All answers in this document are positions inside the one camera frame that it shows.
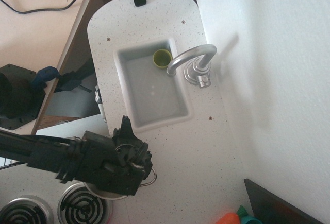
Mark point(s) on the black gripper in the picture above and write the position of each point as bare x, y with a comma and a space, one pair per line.
116, 165

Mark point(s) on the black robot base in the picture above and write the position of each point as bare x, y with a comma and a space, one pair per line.
20, 103

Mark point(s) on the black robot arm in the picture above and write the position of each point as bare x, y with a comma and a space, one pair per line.
54, 154

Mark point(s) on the grey toy sink basin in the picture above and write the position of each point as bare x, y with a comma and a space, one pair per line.
152, 98

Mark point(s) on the green plastic cup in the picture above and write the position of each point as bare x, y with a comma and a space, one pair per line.
162, 58

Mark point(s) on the right stove burner coil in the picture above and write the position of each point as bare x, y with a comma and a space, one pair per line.
78, 205

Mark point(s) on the stove burner coil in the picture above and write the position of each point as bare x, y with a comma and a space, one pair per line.
27, 209
78, 205

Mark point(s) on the silver toy faucet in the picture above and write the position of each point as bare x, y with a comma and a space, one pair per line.
197, 64

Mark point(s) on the blue clamp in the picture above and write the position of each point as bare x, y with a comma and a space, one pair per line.
66, 82

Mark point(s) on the left stove burner coil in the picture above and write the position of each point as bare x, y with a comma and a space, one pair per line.
27, 209

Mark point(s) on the orange toy carrot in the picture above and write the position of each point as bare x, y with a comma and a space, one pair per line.
229, 218

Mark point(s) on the teal plastic toy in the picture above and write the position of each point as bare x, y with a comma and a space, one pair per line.
245, 218

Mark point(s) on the dark wooden board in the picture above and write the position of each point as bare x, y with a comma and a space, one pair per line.
269, 208

